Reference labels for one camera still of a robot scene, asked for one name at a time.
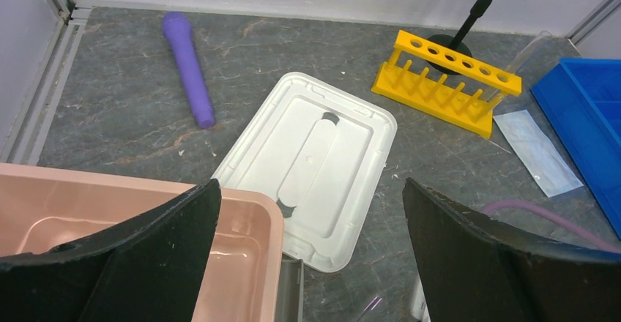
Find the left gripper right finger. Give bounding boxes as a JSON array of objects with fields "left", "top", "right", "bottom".
[{"left": 402, "top": 179, "right": 620, "bottom": 321}]

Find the packaged face mask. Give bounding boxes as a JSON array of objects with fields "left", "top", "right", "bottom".
[{"left": 494, "top": 110, "right": 584, "bottom": 198}]

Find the white plastic lid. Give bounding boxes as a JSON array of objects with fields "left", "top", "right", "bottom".
[{"left": 214, "top": 72, "right": 397, "bottom": 273}]

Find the glass tube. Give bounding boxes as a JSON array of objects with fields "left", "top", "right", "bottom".
[{"left": 484, "top": 31, "right": 553, "bottom": 106}]

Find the yellow test tube rack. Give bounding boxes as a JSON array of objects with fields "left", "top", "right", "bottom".
[{"left": 371, "top": 30, "right": 522, "bottom": 138}]

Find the black microphone stand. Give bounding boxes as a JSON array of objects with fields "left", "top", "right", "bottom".
[{"left": 428, "top": 0, "right": 493, "bottom": 57}]

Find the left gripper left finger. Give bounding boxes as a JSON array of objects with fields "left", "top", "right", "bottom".
[{"left": 1, "top": 179, "right": 222, "bottom": 321}]

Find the blue plastic tray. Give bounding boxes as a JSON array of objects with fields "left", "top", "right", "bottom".
[{"left": 531, "top": 58, "right": 620, "bottom": 233}]

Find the pink plastic bin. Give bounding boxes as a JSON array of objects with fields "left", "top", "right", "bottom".
[{"left": 1, "top": 163, "right": 304, "bottom": 321}]

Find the purple microphone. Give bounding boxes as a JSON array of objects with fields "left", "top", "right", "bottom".
[{"left": 162, "top": 12, "right": 215, "bottom": 129}]

